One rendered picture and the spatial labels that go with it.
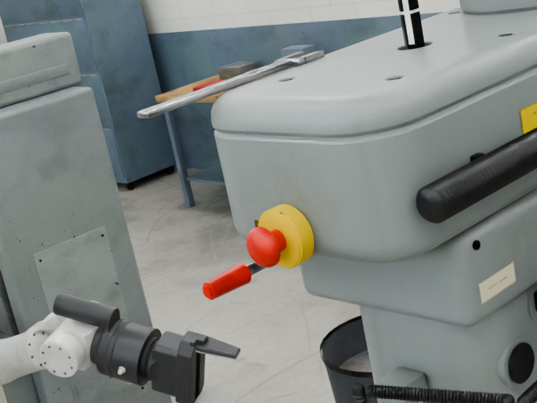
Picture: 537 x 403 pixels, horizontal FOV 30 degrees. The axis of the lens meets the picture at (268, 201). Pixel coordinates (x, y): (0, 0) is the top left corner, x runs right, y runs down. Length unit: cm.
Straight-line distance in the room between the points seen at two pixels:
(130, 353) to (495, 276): 65
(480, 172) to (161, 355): 71
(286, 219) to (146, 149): 764
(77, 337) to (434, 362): 62
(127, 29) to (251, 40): 121
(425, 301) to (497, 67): 24
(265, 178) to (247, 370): 386
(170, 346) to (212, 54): 675
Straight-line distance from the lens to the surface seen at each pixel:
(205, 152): 860
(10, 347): 164
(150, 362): 150
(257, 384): 466
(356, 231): 91
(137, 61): 850
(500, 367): 109
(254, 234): 93
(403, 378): 111
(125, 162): 844
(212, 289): 103
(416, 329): 110
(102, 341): 151
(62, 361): 153
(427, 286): 101
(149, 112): 98
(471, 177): 90
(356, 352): 359
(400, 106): 88
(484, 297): 101
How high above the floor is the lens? 206
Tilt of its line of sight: 16 degrees down
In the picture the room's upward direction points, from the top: 12 degrees counter-clockwise
